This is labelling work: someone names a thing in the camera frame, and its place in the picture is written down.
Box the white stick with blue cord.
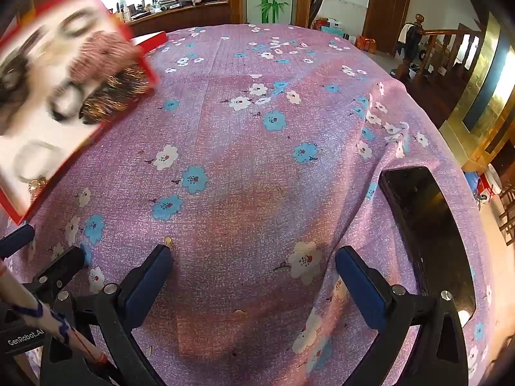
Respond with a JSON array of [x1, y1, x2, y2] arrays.
[[0, 261, 111, 366]]

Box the dark red beaded hair clip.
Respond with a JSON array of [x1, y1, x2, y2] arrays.
[[79, 66, 151, 125]]

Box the black smartphone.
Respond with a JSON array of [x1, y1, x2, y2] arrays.
[[379, 166, 477, 318]]

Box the dark jacket on post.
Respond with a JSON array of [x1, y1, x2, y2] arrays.
[[396, 22, 423, 63]]

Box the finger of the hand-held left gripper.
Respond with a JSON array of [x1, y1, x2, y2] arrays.
[[0, 224, 36, 259], [30, 246, 87, 290]]

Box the brown wooden door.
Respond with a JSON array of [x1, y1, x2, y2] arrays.
[[362, 0, 413, 55]]

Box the wooden counter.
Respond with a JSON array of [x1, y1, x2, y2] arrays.
[[129, 0, 232, 37]]

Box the red jewelry box tray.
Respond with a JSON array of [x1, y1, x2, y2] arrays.
[[0, 0, 158, 226]]

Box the red box lid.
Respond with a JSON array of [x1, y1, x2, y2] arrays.
[[131, 31, 167, 55]]

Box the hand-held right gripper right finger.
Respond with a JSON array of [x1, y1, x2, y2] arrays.
[[335, 246, 469, 386]]

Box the purple floral tablecloth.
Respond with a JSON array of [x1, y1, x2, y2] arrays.
[[0, 23, 497, 386]]

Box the wooden stair railing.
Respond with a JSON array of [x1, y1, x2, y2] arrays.
[[390, 14, 489, 85]]

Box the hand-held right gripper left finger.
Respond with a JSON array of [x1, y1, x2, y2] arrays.
[[38, 244, 174, 386]]

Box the orange box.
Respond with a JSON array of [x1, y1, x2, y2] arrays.
[[356, 35, 377, 54]]

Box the red plaid scrunchie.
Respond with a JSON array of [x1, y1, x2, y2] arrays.
[[70, 30, 139, 85]]

